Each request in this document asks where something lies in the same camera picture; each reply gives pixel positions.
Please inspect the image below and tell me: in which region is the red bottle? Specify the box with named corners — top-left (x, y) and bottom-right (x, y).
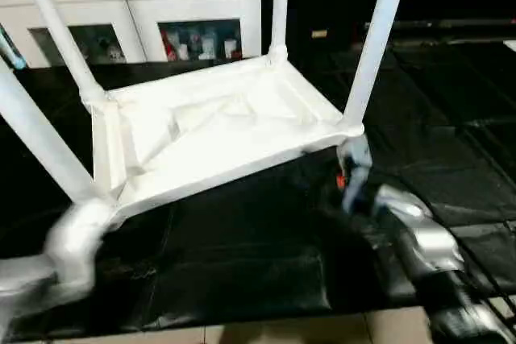
top-left (165, 30), bottom-right (178, 61)

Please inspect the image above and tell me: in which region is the white glass-door cabinet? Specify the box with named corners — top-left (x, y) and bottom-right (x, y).
top-left (0, 0), bottom-right (263, 67)

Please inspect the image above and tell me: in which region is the teal plastic object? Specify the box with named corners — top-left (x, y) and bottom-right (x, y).
top-left (0, 26), bottom-right (27, 69)

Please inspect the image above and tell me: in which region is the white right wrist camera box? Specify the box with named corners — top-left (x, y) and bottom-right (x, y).
top-left (337, 136), bottom-right (373, 200)

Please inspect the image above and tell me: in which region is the dark metal rail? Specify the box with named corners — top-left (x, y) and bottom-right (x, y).
top-left (367, 20), bottom-right (516, 35)

